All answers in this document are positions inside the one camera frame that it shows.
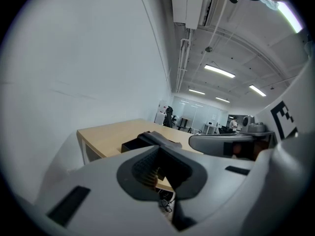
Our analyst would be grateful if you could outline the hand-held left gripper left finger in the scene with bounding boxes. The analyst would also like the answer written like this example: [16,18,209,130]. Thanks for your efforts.
[36,145,178,236]

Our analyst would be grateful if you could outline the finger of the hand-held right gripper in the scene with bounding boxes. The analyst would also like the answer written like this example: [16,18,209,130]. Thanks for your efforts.
[189,131,274,157]
[137,130,183,152]

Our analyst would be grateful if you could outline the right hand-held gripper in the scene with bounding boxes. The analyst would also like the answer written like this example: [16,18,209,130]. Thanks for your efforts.
[254,29,315,143]

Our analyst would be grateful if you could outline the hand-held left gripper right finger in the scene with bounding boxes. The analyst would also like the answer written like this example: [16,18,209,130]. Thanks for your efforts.
[159,146,256,232]

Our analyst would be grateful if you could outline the white background table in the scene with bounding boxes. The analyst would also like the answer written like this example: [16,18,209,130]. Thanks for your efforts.
[202,121,220,135]

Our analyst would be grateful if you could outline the white cabinet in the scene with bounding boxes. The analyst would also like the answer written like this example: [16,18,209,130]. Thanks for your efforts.
[154,99,169,125]

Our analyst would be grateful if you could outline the light wooden desk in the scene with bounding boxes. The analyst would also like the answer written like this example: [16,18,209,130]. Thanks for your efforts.
[77,118,205,192]

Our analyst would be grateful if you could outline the white ceiling pipes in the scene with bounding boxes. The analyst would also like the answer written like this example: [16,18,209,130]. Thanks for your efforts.
[175,28,195,93]

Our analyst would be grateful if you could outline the white ceiling air unit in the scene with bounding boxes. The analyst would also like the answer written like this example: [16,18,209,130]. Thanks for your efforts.
[169,0,218,30]

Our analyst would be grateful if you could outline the grey gripper camera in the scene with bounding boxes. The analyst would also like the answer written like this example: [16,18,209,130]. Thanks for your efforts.
[241,115,267,133]

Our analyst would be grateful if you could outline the black cables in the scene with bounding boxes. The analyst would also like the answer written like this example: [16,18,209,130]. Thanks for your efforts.
[157,190,176,213]

